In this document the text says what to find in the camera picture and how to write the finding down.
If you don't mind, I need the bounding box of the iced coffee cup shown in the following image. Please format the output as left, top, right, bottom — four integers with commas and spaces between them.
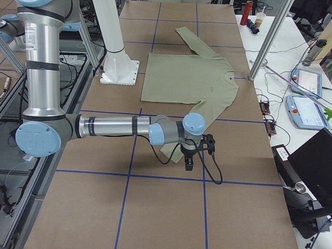
255, 7, 266, 28

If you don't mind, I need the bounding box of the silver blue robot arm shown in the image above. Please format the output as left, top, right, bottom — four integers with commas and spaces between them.
15, 1, 206, 171

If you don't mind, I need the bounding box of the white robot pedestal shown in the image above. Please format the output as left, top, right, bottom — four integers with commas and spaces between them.
93, 0, 140, 86

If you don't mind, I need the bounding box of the red water bottle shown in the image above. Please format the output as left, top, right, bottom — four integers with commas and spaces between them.
240, 1, 253, 25

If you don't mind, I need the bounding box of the teach pendant tablet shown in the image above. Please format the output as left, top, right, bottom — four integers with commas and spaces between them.
290, 68, 322, 98
286, 95, 331, 130

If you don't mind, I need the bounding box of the far teach pendant tablet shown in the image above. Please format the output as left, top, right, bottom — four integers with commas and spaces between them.
290, 68, 322, 98

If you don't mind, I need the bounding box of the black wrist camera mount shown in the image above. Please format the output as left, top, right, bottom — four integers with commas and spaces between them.
199, 134, 215, 156

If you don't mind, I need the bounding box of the near teach pendant tablet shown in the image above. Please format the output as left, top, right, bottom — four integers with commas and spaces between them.
286, 95, 331, 130

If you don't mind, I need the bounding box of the olive green long-sleeve shirt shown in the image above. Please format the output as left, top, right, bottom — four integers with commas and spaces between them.
141, 26, 240, 164

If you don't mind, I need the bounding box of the aluminium frame post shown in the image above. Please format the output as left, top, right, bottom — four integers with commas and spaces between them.
248, 0, 294, 81

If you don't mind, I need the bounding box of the folded dark blue umbrella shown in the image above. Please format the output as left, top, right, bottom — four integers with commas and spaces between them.
246, 19, 259, 35

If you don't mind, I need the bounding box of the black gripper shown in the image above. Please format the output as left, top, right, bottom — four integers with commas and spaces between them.
181, 145, 195, 171

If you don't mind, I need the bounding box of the grey robot arm at edge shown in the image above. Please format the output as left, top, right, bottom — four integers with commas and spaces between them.
1, 14, 25, 50

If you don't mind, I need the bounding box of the reacher grabber stick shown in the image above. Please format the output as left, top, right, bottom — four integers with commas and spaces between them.
260, 60, 331, 120

